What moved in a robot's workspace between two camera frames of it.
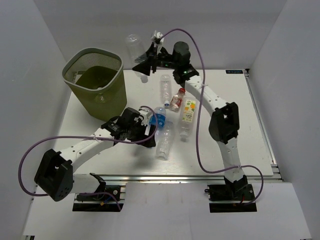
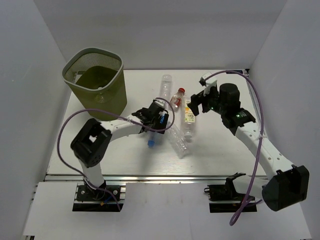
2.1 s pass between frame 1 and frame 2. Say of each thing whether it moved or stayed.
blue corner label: stayed
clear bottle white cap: moved
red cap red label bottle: stayed
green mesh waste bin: stayed
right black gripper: moved
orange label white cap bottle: stayed
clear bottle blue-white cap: stayed
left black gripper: moved
